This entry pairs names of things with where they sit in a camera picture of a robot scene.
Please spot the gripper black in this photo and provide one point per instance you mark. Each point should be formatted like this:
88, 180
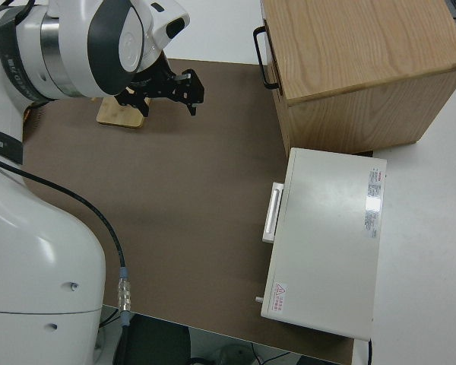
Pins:
156, 83

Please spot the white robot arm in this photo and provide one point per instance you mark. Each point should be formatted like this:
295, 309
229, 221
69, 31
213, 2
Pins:
42, 247

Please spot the wooden mug tree stand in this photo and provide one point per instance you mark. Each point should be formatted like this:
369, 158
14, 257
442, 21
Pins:
106, 114

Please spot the brown table mat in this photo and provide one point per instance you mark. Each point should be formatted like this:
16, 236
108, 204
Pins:
194, 190

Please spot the wooden cabinet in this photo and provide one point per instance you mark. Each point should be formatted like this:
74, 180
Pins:
365, 57

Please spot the white toaster oven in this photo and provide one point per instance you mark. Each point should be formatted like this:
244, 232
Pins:
327, 247

